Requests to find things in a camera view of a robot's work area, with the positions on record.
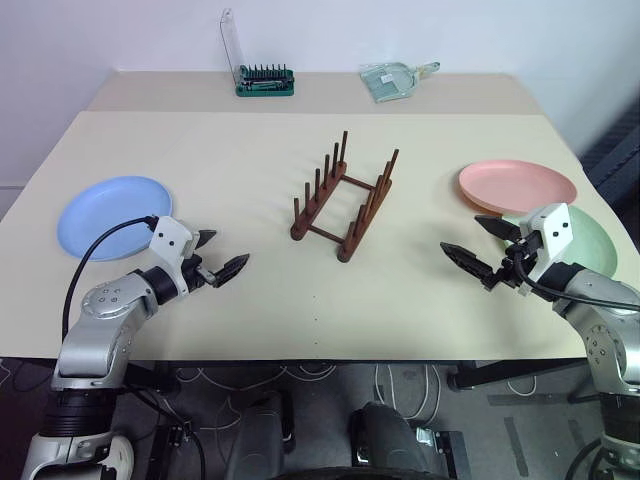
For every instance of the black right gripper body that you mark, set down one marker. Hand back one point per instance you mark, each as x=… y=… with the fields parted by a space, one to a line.
x=517 y=262

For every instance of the green plate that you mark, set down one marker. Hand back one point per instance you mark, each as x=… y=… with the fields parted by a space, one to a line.
x=595 y=245

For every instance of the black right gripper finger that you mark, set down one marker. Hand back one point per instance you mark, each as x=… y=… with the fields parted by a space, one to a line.
x=465 y=259
x=497 y=228

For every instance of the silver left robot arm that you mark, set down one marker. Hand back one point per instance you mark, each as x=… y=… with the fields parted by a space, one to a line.
x=95 y=340

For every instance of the green screwdriver bit set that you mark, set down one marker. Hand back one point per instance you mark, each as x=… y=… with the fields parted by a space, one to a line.
x=265 y=87

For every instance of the clear green dustpan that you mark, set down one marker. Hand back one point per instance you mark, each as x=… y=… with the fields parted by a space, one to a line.
x=387 y=82

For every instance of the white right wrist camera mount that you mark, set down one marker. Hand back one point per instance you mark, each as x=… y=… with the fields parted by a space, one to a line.
x=552 y=230

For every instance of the silver metal floor bracket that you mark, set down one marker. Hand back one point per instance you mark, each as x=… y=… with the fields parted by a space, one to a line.
x=440 y=439

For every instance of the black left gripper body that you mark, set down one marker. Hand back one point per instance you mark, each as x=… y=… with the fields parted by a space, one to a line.
x=199 y=276

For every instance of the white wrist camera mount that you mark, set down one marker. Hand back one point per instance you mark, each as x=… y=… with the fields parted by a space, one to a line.
x=170 y=240
x=552 y=230

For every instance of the black table leg frame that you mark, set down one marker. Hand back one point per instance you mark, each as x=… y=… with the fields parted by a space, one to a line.
x=520 y=372

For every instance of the blue plate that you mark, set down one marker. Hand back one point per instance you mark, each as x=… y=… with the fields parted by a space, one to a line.
x=110 y=210

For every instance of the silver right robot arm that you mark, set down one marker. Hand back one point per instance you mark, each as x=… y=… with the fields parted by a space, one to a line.
x=605 y=340

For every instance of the red plate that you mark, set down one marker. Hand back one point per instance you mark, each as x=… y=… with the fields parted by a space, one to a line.
x=515 y=182

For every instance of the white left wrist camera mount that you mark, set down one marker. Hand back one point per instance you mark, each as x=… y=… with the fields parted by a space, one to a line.
x=170 y=240

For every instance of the dark ribbed object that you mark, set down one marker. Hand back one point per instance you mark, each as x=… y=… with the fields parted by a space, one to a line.
x=620 y=165

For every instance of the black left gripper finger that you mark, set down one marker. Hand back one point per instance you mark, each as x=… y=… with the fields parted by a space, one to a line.
x=232 y=267
x=206 y=239

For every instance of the dark rounded shape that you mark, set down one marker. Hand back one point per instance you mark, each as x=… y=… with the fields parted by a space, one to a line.
x=385 y=435
x=260 y=430

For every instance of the brown wooden dish rack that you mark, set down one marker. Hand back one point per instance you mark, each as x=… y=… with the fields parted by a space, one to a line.
x=298 y=230

